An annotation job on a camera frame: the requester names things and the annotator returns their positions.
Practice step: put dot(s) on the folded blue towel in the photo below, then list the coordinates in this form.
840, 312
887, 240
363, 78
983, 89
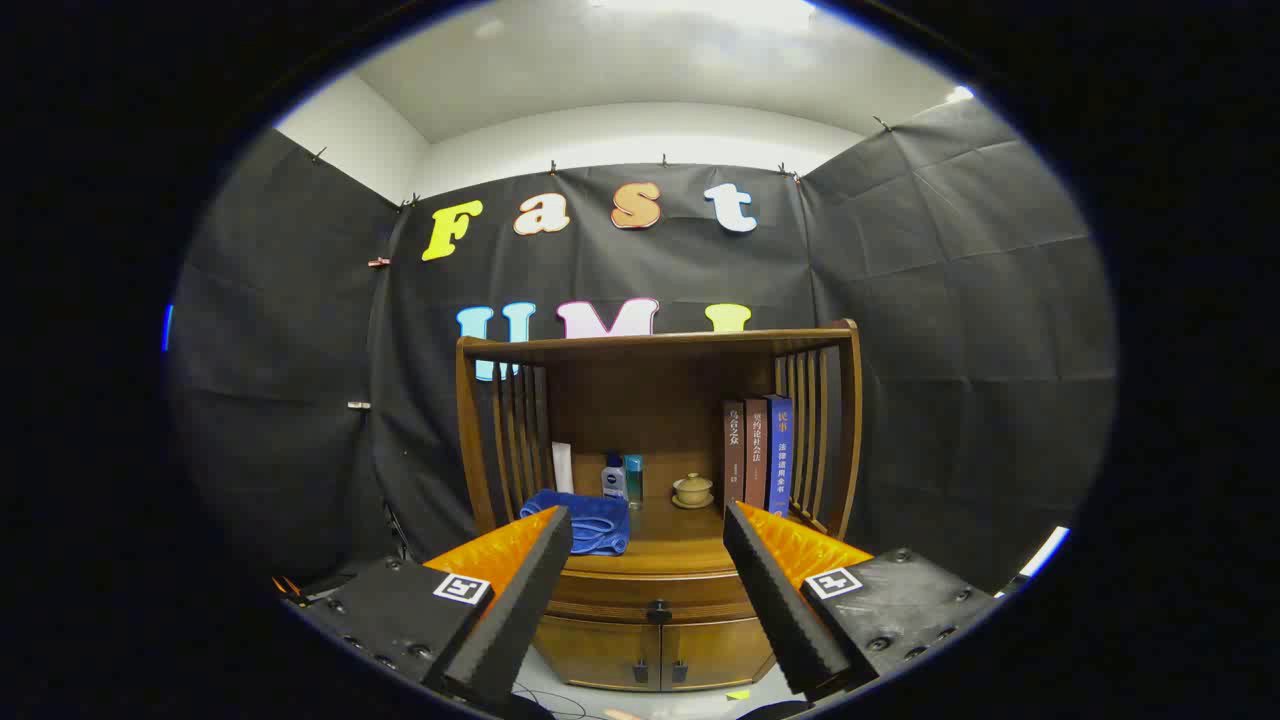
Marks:
600, 525

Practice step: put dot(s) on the white tube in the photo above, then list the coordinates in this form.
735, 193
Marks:
562, 468

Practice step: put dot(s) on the brown wooden cabinet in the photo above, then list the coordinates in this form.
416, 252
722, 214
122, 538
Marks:
640, 400

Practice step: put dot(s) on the reddish brown book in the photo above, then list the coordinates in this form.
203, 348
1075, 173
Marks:
756, 455

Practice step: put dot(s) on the blue book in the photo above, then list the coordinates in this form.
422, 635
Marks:
779, 455

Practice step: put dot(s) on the beige lidded tea cup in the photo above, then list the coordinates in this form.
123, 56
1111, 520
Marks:
692, 490

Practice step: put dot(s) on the teal bottle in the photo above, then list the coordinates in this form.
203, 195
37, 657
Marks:
634, 478

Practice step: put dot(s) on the wooden countertop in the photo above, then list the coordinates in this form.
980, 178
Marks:
680, 540

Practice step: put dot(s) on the white bottle with blue cap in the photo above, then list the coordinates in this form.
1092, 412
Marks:
613, 482

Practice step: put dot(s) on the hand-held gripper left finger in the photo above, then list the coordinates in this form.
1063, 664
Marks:
520, 600

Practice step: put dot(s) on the wooden drawer with black knob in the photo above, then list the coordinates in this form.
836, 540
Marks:
610, 598

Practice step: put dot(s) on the dark brown book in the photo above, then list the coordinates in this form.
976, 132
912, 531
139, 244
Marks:
733, 455

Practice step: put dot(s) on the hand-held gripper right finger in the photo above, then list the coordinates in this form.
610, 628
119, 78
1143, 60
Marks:
775, 600

